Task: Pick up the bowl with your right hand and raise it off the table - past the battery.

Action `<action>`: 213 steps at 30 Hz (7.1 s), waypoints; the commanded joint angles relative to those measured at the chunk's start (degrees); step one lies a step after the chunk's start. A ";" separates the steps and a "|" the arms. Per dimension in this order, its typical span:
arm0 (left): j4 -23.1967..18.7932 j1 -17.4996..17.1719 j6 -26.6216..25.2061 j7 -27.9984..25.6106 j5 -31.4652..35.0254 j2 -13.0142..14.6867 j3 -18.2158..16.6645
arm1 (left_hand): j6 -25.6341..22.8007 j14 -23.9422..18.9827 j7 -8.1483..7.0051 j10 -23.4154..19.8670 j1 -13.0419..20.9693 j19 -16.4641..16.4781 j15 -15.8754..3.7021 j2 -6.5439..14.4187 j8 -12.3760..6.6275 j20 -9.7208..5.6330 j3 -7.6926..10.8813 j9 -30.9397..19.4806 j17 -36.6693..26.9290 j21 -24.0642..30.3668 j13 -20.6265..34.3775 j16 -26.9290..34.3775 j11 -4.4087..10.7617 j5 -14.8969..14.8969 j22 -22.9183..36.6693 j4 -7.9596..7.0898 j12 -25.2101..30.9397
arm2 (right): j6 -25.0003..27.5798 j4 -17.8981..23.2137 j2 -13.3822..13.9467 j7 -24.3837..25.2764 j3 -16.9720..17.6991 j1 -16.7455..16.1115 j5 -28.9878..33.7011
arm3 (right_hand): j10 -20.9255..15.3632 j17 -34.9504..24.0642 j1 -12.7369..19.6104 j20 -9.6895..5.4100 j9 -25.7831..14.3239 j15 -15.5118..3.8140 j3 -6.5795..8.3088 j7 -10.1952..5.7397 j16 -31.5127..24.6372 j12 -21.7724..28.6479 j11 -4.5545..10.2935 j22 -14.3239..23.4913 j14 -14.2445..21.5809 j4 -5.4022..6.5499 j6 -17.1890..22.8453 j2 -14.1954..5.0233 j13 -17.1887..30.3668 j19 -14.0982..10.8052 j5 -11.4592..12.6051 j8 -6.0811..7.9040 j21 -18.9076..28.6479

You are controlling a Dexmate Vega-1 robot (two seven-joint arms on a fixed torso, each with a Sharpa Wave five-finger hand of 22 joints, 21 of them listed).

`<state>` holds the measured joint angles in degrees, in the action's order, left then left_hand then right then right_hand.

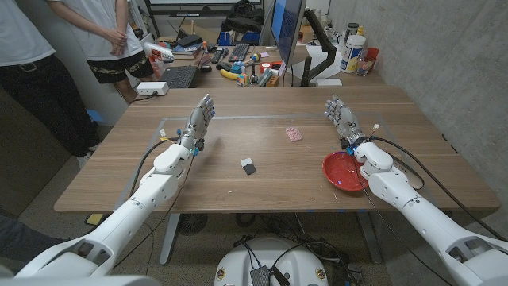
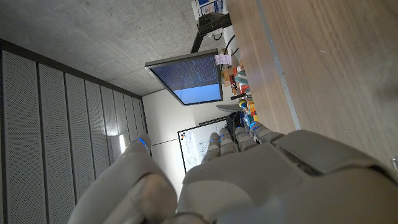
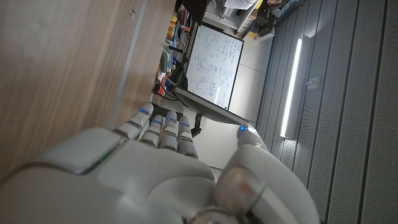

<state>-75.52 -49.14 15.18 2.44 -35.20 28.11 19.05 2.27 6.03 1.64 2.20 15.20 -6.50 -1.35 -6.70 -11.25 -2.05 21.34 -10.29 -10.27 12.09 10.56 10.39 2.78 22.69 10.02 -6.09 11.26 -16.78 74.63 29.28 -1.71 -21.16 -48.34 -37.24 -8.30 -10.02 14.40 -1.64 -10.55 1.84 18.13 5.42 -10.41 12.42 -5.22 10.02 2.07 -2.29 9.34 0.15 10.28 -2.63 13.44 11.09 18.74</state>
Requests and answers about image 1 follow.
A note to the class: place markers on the clear glass jar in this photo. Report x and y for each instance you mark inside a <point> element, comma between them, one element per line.
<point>364,66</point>

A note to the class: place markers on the white paper sheet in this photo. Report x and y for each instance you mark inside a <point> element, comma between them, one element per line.
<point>317,55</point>

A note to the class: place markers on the black computer mouse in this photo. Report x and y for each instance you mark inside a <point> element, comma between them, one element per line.
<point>205,68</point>

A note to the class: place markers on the white tub blue label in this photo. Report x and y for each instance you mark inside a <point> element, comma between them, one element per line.
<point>351,55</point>

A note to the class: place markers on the computer monitor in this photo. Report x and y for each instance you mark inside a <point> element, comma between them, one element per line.
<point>287,28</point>

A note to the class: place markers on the yellow floor note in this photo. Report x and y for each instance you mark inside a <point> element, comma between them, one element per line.
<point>94,219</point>

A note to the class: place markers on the blue bin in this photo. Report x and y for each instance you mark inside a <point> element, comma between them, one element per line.
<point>251,37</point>

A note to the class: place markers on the colourful puzzle cube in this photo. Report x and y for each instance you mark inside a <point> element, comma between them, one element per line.
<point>242,80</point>

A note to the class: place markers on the flat white box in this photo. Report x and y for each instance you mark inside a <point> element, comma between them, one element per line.
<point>329,82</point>

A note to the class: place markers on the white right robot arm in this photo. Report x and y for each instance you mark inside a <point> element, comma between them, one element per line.
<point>416,214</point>

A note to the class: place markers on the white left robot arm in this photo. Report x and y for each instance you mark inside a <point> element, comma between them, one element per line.
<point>131,214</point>

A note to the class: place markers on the black laptop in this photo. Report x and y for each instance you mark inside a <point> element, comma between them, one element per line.
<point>178,77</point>

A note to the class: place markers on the person in black trousers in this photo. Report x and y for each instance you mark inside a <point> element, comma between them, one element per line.
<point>35,91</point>

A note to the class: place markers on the pink patterned packet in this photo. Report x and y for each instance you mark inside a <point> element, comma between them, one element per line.
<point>293,134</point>

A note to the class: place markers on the orange brick block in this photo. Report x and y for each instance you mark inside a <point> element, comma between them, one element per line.
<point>272,81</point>

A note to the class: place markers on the round black floor fan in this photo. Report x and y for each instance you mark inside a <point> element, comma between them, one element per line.
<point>192,224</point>

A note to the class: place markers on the beige oval case black rim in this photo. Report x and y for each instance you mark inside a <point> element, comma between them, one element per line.
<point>410,178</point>

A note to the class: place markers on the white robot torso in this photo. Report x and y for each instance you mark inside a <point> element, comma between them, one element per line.
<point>79,282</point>

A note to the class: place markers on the black keyboard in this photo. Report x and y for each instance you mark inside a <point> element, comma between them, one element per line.
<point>239,52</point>

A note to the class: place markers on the red cup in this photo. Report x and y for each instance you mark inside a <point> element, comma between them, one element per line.
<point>373,53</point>

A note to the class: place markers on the white snack bag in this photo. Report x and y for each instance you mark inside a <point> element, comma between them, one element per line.
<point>158,51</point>

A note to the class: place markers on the black and white battery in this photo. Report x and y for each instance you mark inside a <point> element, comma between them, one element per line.
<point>249,168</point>

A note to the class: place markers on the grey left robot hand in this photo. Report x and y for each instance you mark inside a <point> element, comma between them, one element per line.
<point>196,123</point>

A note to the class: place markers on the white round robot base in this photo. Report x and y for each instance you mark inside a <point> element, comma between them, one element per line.
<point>293,266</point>

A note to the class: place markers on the red bowl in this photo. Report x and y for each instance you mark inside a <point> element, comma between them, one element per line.
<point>339,172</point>

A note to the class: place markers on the black backpack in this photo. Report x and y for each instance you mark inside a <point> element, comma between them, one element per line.
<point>242,18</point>

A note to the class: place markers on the grey table leg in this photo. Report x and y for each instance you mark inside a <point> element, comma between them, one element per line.
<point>168,242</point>
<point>369,238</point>

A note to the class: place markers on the stack of books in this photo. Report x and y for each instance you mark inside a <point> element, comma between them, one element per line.
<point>186,51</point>

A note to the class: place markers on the black flat device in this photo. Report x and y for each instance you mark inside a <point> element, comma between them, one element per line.
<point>189,40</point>

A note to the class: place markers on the yellow bottle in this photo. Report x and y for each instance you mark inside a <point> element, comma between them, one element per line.
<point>360,31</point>

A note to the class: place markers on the yellow banana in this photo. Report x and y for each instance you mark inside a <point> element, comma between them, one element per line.
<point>228,74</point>

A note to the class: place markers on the cardboard box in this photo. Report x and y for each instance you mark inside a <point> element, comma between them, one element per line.
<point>305,35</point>

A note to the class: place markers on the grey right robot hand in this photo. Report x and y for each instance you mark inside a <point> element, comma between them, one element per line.
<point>345,121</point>

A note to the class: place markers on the black remote control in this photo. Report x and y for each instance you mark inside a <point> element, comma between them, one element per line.
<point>217,56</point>

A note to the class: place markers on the person in camouflage shorts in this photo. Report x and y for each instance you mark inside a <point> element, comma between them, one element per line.
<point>99,35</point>

